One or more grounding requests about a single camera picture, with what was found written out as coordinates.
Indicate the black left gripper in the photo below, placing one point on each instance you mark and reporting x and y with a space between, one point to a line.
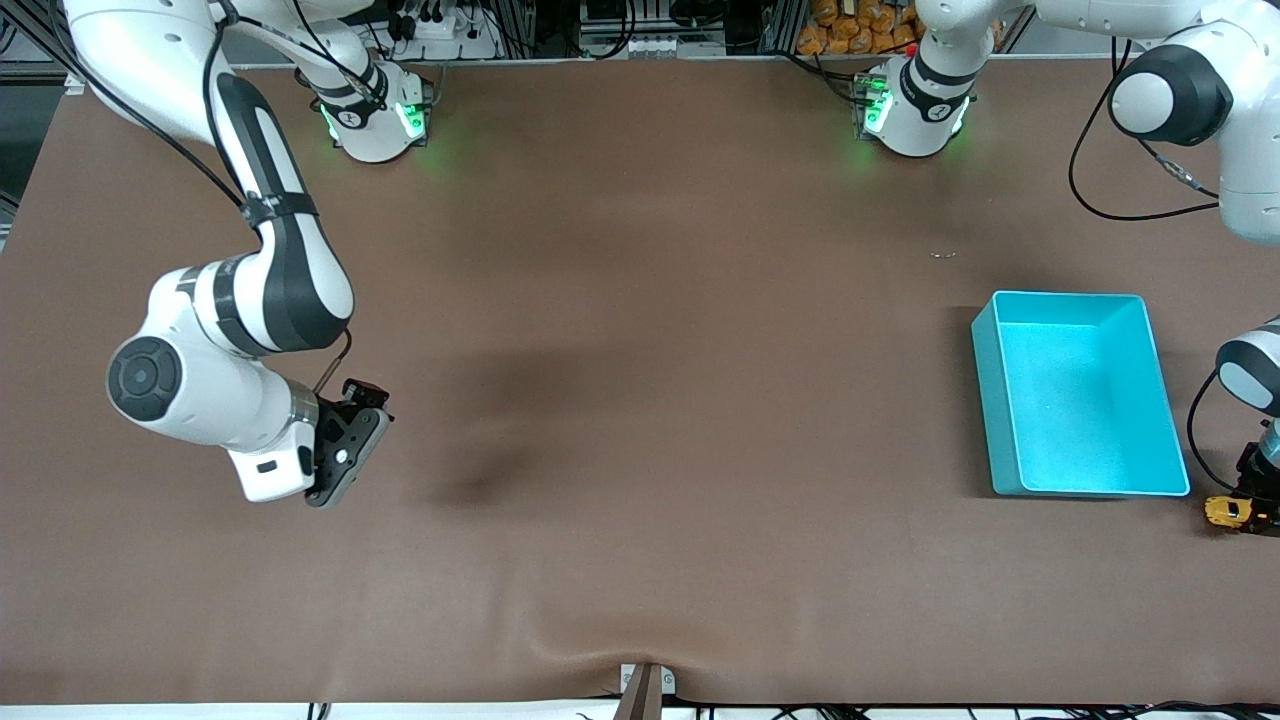
1254 466

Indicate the teal plastic bin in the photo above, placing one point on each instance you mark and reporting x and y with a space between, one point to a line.
1080 400

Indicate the metal table edge bracket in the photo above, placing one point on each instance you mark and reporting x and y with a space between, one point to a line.
645 690

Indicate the yellow beetle toy car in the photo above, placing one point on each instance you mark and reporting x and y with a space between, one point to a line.
1222 511

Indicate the orange packets pile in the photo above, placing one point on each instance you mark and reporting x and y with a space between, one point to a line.
850 25

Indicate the white power strip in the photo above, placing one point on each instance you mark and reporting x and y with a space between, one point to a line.
450 30

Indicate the brown table mat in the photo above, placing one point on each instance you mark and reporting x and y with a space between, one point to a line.
640 400

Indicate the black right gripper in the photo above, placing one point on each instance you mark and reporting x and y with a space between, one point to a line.
334 411

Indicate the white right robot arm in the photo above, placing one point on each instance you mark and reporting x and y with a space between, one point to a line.
300 270

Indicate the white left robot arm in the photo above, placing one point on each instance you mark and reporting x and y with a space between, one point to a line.
920 110

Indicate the white terminal block device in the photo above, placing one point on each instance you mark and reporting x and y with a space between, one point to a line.
650 45

